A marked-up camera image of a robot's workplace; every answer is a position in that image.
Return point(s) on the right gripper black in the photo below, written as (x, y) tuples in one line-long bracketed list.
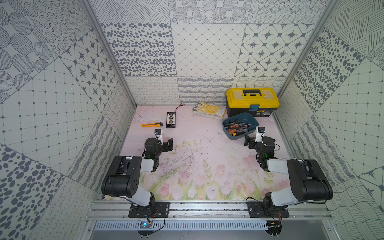
[(252, 141)]

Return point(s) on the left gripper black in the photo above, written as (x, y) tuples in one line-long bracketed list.
[(167, 144)]

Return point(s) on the teal plastic storage box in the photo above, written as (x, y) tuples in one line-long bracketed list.
[(243, 120)]

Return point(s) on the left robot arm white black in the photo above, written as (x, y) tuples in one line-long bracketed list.
[(122, 179)]

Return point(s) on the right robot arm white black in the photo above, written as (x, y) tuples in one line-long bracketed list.
[(308, 183)]

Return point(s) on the yellow utility knife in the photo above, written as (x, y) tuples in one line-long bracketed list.
[(152, 125)]

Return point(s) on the black balanced charging board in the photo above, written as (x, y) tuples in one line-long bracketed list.
[(171, 120)]

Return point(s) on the yellow black toolbox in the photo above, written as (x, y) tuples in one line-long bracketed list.
[(259, 102)]

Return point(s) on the yellow white work gloves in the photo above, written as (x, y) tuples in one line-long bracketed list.
[(209, 111)]

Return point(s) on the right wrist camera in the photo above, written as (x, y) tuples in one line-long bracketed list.
[(260, 131)]

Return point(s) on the orange handle screwdriver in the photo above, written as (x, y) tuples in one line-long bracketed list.
[(237, 129)]

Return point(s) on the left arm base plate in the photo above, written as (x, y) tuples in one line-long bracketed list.
[(155, 209)]

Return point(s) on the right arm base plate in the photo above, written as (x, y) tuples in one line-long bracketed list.
[(257, 210)]

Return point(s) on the white slotted cable duct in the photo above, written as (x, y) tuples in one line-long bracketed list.
[(182, 225)]

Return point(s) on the aluminium rail frame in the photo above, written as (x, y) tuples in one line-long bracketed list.
[(203, 210)]

